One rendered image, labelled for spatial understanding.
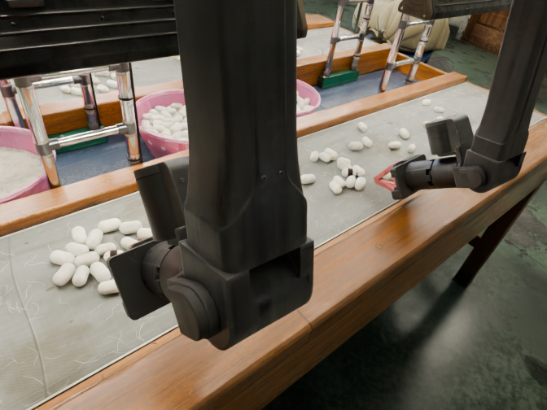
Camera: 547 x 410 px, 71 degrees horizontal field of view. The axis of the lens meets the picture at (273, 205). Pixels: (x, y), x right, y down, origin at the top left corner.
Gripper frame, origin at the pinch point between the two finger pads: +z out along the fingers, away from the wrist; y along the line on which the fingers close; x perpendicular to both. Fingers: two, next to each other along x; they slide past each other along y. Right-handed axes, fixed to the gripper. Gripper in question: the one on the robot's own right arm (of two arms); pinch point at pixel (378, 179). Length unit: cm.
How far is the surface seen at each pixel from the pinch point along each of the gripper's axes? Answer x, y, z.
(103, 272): -4, 57, 4
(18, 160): -26, 60, 38
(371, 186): 1.3, 0.8, 1.6
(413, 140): -3.3, -26.6, 7.8
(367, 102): -16.6, -27.6, 20.7
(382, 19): -83, -247, 165
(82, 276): -5, 59, 6
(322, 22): -57, -75, 73
